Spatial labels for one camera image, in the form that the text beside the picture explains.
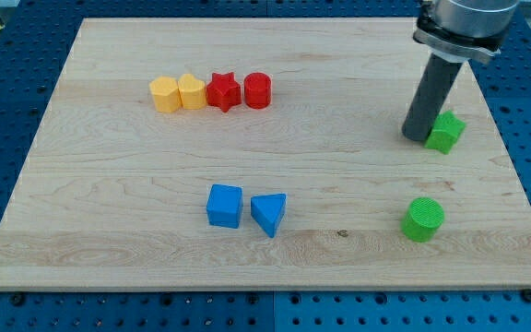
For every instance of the light wooden board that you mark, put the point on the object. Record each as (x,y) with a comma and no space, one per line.
(113,194)

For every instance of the blue triangle block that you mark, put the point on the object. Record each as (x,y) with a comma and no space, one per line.
(268,211)

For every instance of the yellow pentagon block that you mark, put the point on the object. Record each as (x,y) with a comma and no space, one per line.
(165,94)

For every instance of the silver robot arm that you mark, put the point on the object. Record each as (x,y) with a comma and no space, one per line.
(456,31)

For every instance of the yellow heart block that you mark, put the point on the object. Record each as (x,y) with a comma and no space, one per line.
(192,92)

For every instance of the red cylinder block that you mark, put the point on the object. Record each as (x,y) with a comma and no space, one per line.
(257,90)

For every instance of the green cylinder block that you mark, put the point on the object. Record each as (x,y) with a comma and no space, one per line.
(423,218)

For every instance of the red star block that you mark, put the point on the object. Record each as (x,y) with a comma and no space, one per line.
(223,91)

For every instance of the green star block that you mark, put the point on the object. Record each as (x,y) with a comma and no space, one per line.
(445,133)

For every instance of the blue cube block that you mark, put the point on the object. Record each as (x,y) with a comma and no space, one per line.
(224,206)

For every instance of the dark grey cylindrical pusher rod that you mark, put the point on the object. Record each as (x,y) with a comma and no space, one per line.
(438,78)

